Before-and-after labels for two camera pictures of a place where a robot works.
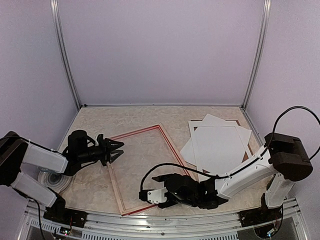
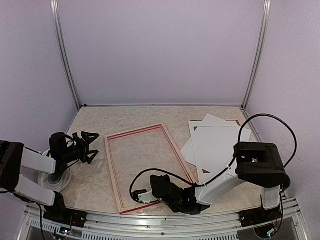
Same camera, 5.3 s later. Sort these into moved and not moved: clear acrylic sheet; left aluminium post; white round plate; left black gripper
Moved: left black gripper
Not moved: white round plate; left aluminium post; clear acrylic sheet
